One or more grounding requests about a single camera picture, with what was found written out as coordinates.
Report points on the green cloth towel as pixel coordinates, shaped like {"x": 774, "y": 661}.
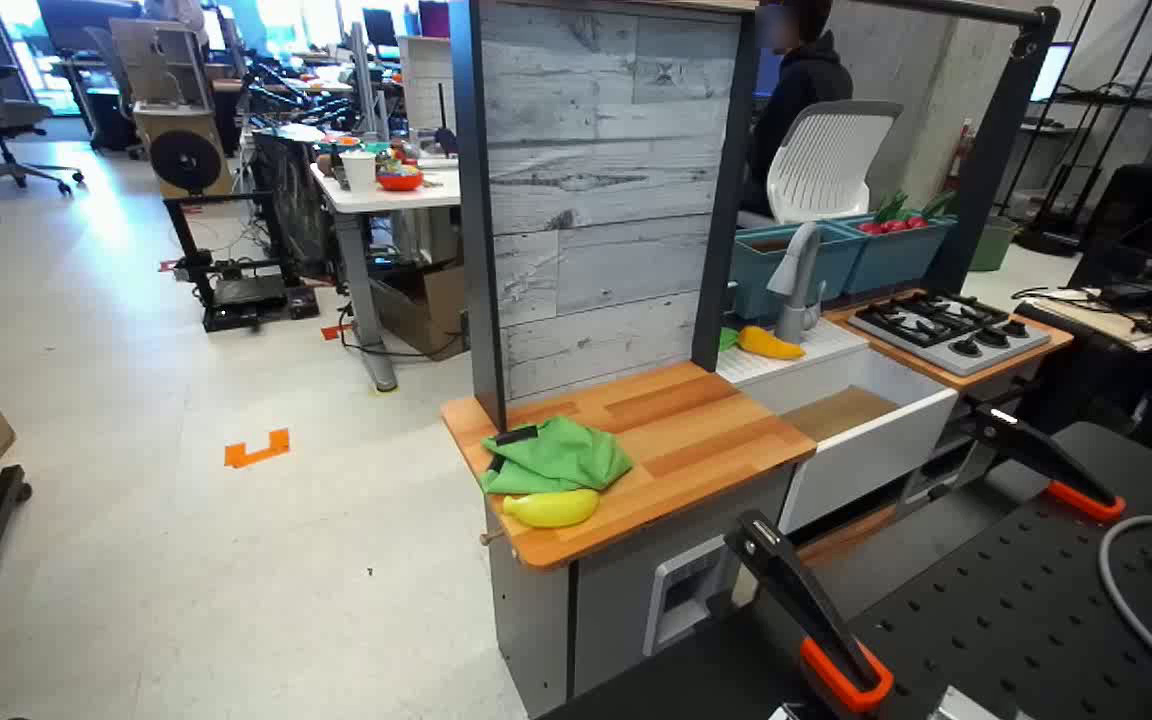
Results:
{"x": 558, "y": 457}

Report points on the wooden kitchen countertop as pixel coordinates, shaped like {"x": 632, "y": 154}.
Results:
{"x": 699, "y": 425}

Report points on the yellow toy banana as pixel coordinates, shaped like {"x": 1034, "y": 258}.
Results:
{"x": 552, "y": 508}

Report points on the cardboard box under desk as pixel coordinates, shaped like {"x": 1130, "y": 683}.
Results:
{"x": 420, "y": 311}

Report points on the grey wood backboard panel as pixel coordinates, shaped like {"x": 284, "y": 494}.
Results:
{"x": 603, "y": 185}

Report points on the yellow toy corn cob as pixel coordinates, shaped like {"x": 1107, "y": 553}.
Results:
{"x": 768, "y": 345}

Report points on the teal plastic bin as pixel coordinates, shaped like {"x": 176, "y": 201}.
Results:
{"x": 758, "y": 273}
{"x": 896, "y": 260}

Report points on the grey toy faucet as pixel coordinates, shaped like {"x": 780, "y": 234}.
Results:
{"x": 799, "y": 273}

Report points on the grey toy kitchen cabinet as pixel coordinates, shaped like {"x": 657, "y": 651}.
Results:
{"x": 609, "y": 606}

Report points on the white office desk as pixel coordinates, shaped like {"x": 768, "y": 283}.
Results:
{"x": 383, "y": 201}

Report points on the red bowl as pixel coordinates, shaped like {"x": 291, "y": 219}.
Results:
{"x": 401, "y": 177}

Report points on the white paper cup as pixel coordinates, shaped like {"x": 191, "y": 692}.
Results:
{"x": 358, "y": 168}

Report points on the white toy sink basin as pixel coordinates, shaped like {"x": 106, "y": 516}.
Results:
{"x": 870, "y": 425}

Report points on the white chair back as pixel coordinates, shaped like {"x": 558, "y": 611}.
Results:
{"x": 820, "y": 167}

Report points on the black rolling stand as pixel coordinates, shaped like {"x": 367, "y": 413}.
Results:
{"x": 251, "y": 284}

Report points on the black clamp orange tip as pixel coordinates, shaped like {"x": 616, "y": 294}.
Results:
{"x": 1051, "y": 467}
{"x": 810, "y": 621}

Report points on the person in black hoodie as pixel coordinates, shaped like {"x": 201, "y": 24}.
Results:
{"x": 803, "y": 87}

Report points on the toy stove top burners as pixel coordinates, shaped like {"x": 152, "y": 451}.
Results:
{"x": 951, "y": 328}

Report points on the printer box with black spool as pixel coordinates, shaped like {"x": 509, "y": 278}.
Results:
{"x": 180, "y": 126}

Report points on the black perforated mounting board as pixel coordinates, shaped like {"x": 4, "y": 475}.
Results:
{"x": 1016, "y": 615}

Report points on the cluttered side table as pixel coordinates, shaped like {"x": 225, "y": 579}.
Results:
{"x": 1109, "y": 320}

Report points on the black office chair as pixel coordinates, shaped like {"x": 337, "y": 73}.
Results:
{"x": 3, "y": 114}

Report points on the black metal frame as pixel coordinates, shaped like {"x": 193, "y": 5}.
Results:
{"x": 472, "y": 201}

